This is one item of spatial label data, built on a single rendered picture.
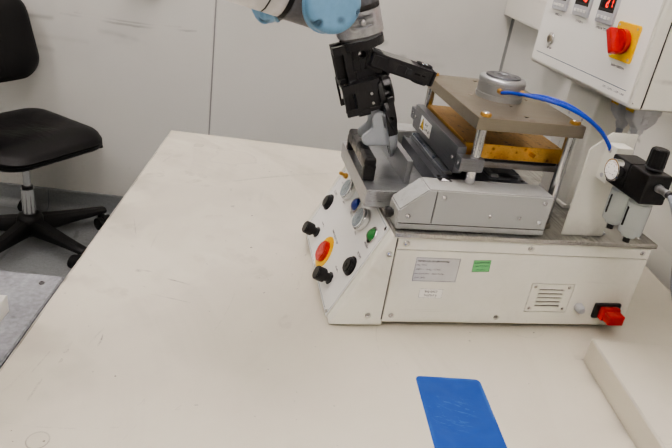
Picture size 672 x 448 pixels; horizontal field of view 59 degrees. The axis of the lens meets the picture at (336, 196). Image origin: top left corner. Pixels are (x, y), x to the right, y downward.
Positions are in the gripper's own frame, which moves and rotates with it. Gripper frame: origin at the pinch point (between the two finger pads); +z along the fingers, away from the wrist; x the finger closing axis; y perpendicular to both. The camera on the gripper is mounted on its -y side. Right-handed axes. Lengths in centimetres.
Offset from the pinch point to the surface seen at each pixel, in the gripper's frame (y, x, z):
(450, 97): -10.7, 1.1, -6.8
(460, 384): 1.9, 30.3, 26.2
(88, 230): 111, -146, 66
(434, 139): -7.0, 1.4, -0.2
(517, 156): -17.7, 10.3, 2.4
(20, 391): 58, 31, 6
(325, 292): 17.8, 9.9, 18.6
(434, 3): -53, -145, 8
